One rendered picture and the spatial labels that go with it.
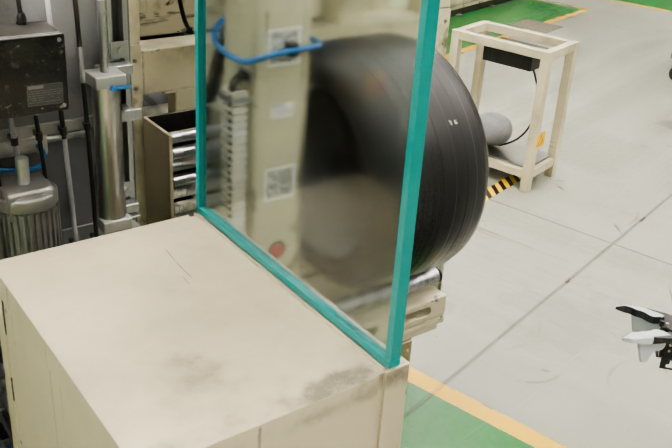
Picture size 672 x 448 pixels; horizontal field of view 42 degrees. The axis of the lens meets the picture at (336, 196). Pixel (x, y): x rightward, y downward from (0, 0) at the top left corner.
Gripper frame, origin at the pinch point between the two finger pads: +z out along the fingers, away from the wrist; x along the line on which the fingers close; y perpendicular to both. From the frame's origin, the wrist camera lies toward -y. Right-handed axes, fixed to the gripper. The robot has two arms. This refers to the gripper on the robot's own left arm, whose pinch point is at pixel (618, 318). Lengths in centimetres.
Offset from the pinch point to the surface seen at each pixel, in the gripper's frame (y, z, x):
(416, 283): 12, 42, 28
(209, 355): -12, 61, -65
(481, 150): -24.9, 31.5, 19.7
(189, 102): -20, 109, 47
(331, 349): -12, 45, -58
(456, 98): -35, 38, 20
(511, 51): -12, 33, 310
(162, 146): -13, 108, 27
